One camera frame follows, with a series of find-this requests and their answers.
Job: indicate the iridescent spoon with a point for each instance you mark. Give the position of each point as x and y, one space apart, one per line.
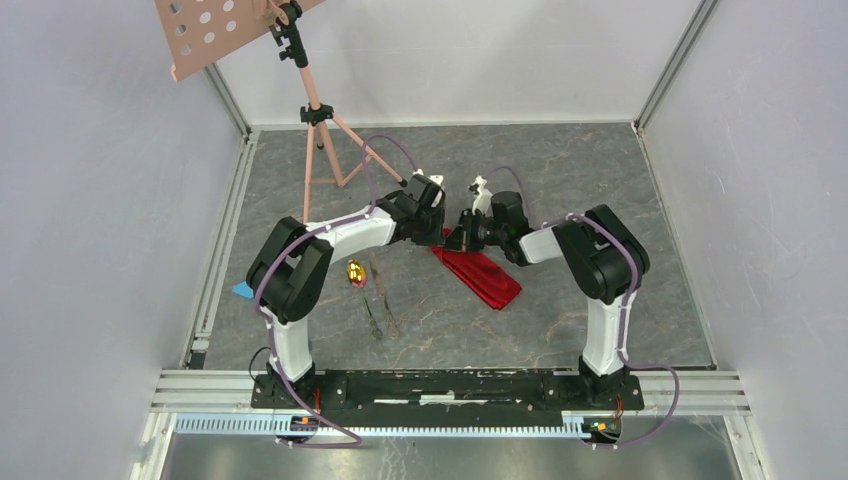
356 274

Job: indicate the red cloth napkin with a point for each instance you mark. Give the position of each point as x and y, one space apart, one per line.
485 278

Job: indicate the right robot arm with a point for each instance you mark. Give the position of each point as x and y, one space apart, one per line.
605 259

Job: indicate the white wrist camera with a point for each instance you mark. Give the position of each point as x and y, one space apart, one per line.
482 196
437 182

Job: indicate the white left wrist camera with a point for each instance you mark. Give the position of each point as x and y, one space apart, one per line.
437 182

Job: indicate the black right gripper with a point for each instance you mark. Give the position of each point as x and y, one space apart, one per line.
461 236

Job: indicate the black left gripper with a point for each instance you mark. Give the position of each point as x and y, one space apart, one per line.
437 238

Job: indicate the blue and cream block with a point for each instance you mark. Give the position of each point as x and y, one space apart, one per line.
243 290

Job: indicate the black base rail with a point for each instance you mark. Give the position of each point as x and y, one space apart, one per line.
450 398

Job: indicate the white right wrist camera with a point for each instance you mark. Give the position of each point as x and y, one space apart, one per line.
482 196

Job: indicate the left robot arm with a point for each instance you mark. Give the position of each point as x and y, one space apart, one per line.
288 274

